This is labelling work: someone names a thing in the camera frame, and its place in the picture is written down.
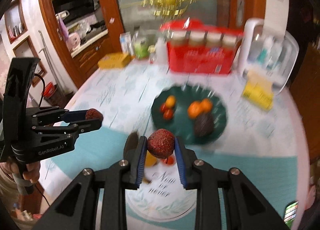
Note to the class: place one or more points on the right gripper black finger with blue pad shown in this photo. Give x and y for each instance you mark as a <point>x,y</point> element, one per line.
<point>245,206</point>
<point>77,205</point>

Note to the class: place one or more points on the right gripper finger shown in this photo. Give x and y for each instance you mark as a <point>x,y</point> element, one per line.
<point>42,116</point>
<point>77,127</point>

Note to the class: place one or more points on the large yellow orange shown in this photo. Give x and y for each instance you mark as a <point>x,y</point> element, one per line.
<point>150,160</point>

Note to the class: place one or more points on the dark red lychee large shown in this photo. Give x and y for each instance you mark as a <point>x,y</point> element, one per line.
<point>161,143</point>

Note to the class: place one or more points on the small yellow orange citrus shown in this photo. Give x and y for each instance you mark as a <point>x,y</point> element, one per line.
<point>170,101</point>

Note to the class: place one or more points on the orange tangerine with stem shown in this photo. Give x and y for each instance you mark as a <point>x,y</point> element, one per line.
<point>206,105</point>

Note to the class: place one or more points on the red basket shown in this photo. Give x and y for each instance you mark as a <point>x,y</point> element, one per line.
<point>49,90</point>

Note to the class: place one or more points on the smartphone at table edge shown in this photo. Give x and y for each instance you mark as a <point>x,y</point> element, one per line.
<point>290,213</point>

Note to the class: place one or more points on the patterned tablecloth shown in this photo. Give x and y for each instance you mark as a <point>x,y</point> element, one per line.
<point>269,147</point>

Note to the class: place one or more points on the yellow box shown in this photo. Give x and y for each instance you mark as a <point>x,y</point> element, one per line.
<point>114,60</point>

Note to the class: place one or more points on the small red tomato on plate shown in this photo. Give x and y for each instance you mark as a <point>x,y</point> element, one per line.
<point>163,108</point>

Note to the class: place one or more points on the dark avocado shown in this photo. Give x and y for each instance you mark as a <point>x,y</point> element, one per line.
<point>203,125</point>

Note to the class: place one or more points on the blue white carton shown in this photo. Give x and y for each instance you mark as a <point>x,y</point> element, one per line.
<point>125,43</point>

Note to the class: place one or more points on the clear bottle green label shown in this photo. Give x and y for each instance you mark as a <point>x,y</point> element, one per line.
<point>140,45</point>

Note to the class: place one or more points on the small glass jar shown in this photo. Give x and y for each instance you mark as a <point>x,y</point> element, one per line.
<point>152,54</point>

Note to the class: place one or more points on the white plastic bottle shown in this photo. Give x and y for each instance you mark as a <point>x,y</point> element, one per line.
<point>161,52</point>

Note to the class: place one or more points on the yellow tissue pack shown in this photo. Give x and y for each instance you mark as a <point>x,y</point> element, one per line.
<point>258,91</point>

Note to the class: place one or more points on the red paper cup package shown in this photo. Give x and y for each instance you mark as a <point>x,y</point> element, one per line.
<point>194,47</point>

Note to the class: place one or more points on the white clear cosmetic organizer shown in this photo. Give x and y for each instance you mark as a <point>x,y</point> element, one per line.
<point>267,53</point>

